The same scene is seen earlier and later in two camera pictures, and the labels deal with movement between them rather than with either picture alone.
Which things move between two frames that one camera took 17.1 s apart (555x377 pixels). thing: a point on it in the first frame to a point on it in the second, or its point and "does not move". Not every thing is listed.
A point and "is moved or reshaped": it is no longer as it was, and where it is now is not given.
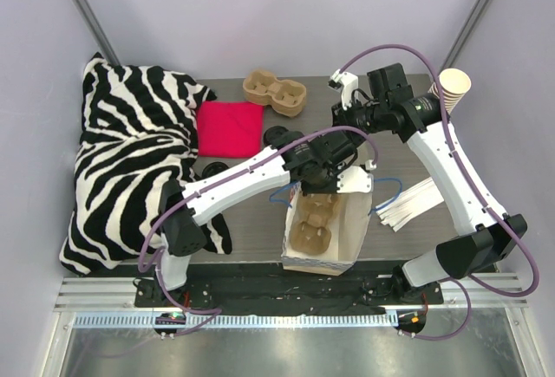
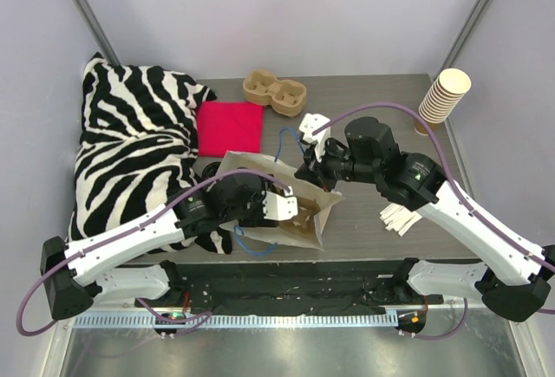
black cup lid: [212, 168] does not move
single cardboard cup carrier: [313, 235] is moved or reshaped
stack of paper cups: [454, 83] does not move
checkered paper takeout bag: [346, 232] to [316, 204]
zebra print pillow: [139, 133] does not move
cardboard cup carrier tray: [285, 96] does not move
